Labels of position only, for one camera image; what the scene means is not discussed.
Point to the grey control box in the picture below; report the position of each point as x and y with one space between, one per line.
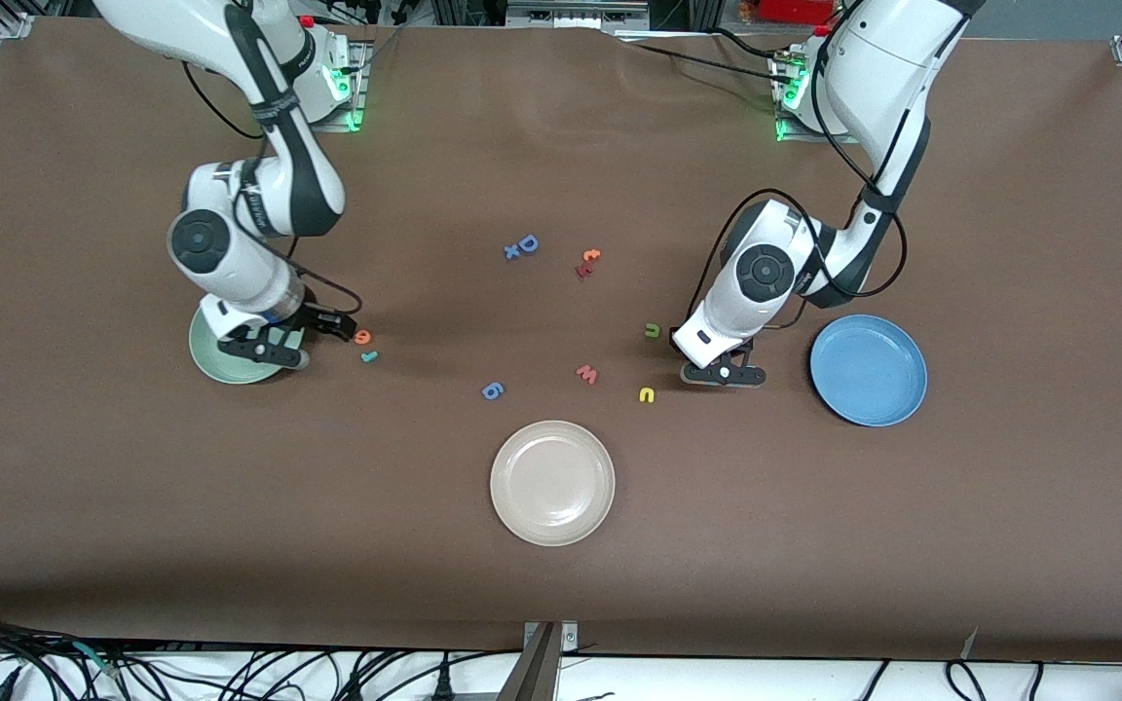
571 15

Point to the blue plate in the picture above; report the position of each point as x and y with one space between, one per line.
868 370

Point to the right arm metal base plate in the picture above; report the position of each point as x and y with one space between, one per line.
358 97

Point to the brown table cover sheet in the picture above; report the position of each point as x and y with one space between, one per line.
561 584

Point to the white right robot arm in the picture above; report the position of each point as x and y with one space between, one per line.
240 277

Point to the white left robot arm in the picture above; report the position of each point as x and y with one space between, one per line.
892 68

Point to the grey metal post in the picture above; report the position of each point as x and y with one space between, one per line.
532 677

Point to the blue letter D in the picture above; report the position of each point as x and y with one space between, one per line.
522 243

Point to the pale green plate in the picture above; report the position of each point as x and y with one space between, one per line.
203 346

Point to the red box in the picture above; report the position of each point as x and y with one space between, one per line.
795 10

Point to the blue letter g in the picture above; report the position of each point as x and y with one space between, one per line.
497 387

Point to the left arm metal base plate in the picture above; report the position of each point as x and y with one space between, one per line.
795 136

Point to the pink letter w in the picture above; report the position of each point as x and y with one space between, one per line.
587 375

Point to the beige plate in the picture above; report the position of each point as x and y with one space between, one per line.
551 482

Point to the metal corner bracket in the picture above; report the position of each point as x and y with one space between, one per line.
569 638

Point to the black power plug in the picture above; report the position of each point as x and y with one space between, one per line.
443 689

